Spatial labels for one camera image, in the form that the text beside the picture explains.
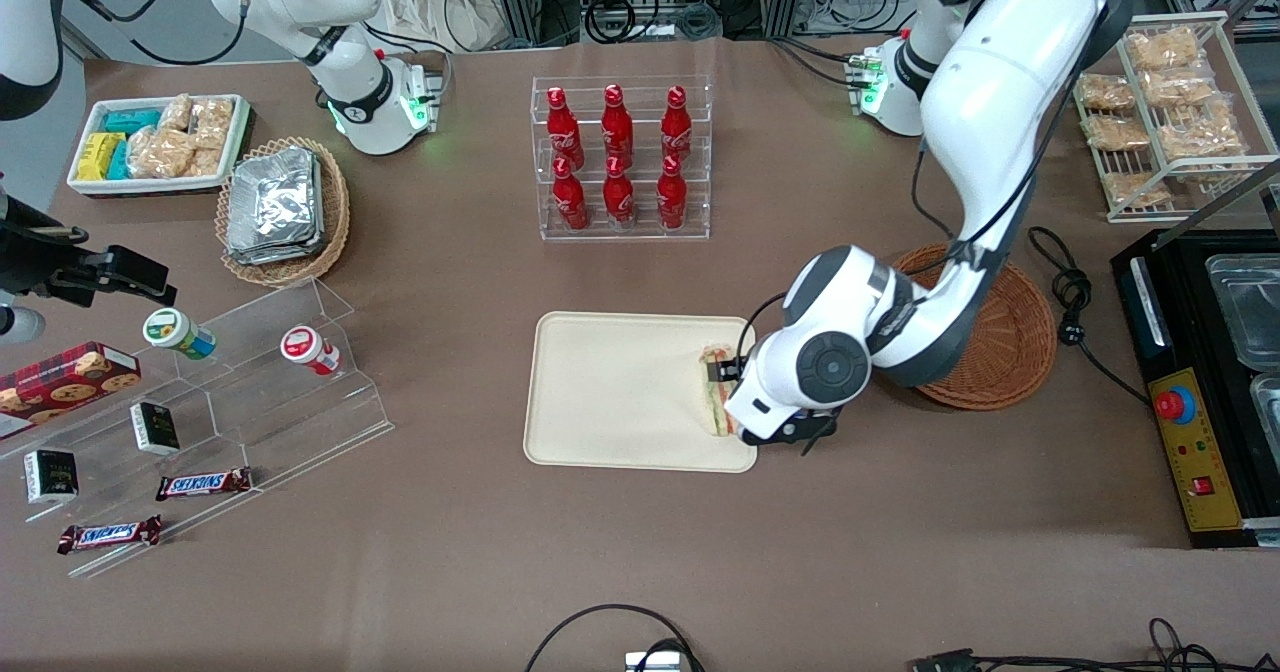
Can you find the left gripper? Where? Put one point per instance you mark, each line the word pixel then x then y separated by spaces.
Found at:
pixel 730 370

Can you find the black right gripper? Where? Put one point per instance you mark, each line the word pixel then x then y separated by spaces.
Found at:
pixel 38 264

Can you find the sandwich with lettuce filling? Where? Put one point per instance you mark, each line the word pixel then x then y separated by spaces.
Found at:
pixel 715 402

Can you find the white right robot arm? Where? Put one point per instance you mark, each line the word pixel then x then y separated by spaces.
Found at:
pixel 310 12

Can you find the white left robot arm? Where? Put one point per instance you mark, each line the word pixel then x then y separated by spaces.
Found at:
pixel 1000 102

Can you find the cream plastic tray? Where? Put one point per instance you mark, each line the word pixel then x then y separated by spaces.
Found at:
pixel 620 392

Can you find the foil-wrapped sandwich pack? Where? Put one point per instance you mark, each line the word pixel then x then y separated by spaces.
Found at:
pixel 272 197
pixel 318 232

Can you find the oval wicker basket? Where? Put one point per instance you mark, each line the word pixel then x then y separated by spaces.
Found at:
pixel 335 212

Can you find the round wicker basket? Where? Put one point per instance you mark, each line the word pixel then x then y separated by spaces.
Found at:
pixel 1005 342

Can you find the green-lidded small jar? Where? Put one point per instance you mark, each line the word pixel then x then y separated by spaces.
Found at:
pixel 172 330

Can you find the white rectangular snack bin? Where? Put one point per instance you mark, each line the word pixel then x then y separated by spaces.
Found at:
pixel 85 187

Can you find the teal snack pack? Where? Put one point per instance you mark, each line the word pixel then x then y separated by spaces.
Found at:
pixel 118 162
pixel 130 120

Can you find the yellow snack pack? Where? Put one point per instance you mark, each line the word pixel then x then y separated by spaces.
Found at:
pixel 98 157

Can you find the clear bag of rice crackers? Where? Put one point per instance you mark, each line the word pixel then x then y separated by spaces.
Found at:
pixel 213 122
pixel 160 152
pixel 176 112
pixel 204 162

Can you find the red tartan cookie box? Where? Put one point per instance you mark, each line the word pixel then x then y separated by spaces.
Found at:
pixel 65 377

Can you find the small black tea box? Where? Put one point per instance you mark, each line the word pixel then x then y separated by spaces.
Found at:
pixel 50 476
pixel 155 428

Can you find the clear acrylic bottle rack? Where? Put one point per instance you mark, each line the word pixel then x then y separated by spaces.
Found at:
pixel 620 227

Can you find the red cola bottle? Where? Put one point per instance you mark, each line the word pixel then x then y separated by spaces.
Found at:
pixel 671 195
pixel 616 122
pixel 562 124
pixel 618 197
pixel 677 122
pixel 569 200

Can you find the red-lidded small jar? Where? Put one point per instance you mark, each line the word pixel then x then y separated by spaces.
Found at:
pixel 303 347

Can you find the clear acrylic stepped display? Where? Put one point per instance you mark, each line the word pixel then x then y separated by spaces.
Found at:
pixel 260 422

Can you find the Snickers chocolate bar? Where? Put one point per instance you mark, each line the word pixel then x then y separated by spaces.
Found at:
pixel 203 484
pixel 110 534

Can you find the small white device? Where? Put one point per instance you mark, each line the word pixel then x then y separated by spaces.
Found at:
pixel 655 663

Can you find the white cloth bag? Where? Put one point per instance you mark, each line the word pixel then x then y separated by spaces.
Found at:
pixel 450 2

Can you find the clear bag of fried snacks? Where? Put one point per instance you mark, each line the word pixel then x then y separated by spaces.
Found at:
pixel 1178 87
pixel 1135 189
pixel 1200 134
pixel 1105 92
pixel 1162 48
pixel 1117 133

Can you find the red emergency stop button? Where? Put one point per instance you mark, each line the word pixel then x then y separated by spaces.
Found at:
pixel 1176 404

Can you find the black appliance with yellow panel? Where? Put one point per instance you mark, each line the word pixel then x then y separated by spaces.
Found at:
pixel 1200 342

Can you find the steel food pan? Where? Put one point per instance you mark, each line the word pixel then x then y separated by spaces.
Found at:
pixel 1245 307
pixel 1268 407

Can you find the aluminium profile bar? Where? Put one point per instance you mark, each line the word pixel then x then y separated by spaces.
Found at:
pixel 1230 197

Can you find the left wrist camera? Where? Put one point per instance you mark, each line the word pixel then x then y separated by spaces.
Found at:
pixel 812 430

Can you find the red rocker switch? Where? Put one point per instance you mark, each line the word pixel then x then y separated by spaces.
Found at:
pixel 1202 485

